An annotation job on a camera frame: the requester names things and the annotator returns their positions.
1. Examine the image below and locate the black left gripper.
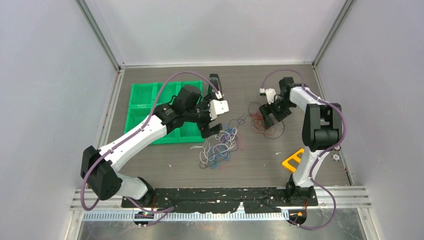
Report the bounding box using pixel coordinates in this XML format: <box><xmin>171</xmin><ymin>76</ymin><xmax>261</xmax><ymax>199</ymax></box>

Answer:
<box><xmin>184</xmin><ymin>93</ymin><xmax>222</xmax><ymax>138</ymax></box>

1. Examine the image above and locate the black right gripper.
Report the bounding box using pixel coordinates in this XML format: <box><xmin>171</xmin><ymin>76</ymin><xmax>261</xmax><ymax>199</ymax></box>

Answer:
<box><xmin>258</xmin><ymin>97</ymin><xmax>294</xmax><ymax>129</ymax></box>

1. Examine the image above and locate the white cable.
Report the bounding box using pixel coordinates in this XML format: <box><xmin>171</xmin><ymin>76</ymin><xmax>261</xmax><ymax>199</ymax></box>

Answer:
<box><xmin>190</xmin><ymin>127</ymin><xmax>239</xmax><ymax>163</ymax></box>
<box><xmin>208</xmin><ymin>127</ymin><xmax>239</xmax><ymax>157</ymax></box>

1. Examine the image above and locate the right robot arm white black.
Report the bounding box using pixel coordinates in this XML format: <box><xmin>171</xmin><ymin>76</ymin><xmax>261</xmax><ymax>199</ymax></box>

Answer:
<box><xmin>259</xmin><ymin>77</ymin><xmax>343</xmax><ymax>205</ymax></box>

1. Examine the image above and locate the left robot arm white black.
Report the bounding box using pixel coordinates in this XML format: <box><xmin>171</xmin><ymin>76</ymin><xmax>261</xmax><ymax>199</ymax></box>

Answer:
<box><xmin>80</xmin><ymin>85</ymin><xmax>229</xmax><ymax>207</ymax></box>

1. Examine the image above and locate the green bin back right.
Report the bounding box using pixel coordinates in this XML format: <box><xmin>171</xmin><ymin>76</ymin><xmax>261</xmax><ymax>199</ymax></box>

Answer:
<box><xmin>177</xmin><ymin>81</ymin><xmax>203</xmax><ymax>96</ymax></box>

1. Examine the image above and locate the black metronome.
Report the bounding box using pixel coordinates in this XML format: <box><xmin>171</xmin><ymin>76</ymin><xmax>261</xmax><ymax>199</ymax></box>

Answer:
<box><xmin>206</xmin><ymin>73</ymin><xmax>222</xmax><ymax>96</ymax></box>

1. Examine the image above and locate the yellow triangle block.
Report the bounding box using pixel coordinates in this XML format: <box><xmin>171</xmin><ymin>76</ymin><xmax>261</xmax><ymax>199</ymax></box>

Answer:
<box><xmin>281</xmin><ymin>148</ymin><xmax>304</xmax><ymax>174</ymax></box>

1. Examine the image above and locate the green bin back left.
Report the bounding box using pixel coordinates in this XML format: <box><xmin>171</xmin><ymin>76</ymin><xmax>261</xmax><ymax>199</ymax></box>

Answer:
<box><xmin>129</xmin><ymin>83</ymin><xmax>158</xmax><ymax>107</ymax></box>

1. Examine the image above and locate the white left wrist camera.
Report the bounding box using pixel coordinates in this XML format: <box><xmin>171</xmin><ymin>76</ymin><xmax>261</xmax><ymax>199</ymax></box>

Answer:
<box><xmin>209</xmin><ymin>92</ymin><xmax>229</xmax><ymax>121</ymax></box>

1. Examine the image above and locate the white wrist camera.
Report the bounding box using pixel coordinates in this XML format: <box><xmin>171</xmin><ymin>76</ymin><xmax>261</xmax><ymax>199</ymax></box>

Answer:
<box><xmin>259</xmin><ymin>88</ymin><xmax>277</xmax><ymax>105</ymax></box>
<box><xmin>209</xmin><ymin>92</ymin><xmax>229</xmax><ymax>121</ymax></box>

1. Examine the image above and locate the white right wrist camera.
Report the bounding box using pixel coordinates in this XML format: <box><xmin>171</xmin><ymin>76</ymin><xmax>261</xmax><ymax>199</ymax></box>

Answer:
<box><xmin>259</xmin><ymin>88</ymin><xmax>277</xmax><ymax>105</ymax></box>

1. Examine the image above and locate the red cable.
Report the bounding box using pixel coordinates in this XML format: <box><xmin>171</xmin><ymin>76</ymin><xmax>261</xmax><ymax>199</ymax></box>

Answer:
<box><xmin>248</xmin><ymin>110</ymin><xmax>277</xmax><ymax>137</ymax></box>

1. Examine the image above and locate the blue cable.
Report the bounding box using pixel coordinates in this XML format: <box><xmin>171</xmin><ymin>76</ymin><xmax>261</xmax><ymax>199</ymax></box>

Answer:
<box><xmin>206</xmin><ymin>124</ymin><xmax>241</xmax><ymax>170</ymax></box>

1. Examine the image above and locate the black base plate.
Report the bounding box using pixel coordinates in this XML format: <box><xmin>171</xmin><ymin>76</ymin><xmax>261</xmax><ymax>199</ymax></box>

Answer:
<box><xmin>136</xmin><ymin>186</ymin><xmax>318</xmax><ymax>214</ymax></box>

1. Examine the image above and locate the aluminium rail front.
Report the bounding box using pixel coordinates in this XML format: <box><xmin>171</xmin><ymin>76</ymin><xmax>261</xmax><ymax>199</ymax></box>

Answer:
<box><xmin>77</xmin><ymin>187</ymin><xmax>372</xmax><ymax>223</ymax></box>

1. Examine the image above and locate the aluminium corner post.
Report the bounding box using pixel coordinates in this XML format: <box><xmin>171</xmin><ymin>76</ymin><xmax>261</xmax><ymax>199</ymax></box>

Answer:
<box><xmin>75</xmin><ymin>0</ymin><xmax>125</xmax><ymax>72</ymax></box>

